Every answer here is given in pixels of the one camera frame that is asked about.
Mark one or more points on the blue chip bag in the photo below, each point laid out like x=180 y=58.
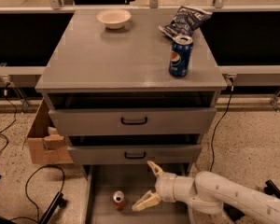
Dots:
x=185 y=21

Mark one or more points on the black stand leg right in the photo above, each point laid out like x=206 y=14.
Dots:
x=272 y=189

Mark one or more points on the grey drawer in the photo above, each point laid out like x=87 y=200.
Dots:
x=134 y=181
x=84 y=122
x=101 y=155

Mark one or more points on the black chair base leg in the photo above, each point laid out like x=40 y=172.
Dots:
x=58 y=201

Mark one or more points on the blue pepsi can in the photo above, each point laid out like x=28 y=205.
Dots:
x=180 y=55

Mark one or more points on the grey bottom drawer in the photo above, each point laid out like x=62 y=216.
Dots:
x=134 y=181

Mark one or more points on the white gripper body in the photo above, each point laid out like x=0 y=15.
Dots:
x=165 y=185

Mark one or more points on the white bowl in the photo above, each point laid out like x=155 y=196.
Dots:
x=114 y=18

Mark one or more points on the grey middle drawer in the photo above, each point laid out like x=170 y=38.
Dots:
x=101 y=155

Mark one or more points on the red coke can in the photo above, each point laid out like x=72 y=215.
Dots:
x=119 y=200

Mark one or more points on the brown cardboard box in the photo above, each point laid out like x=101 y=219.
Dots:
x=45 y=145

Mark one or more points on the black power adapter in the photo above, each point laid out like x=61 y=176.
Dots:
x=233 y=213

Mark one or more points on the grey top drawer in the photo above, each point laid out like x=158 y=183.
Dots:
x=84 y=122

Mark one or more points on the grey drawer cabinet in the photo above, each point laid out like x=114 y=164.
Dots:
x=98 y=68

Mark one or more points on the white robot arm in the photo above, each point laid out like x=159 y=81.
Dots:
x=207 y=192

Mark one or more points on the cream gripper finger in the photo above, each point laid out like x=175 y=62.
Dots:
x=157 y=171
x=148 y=200

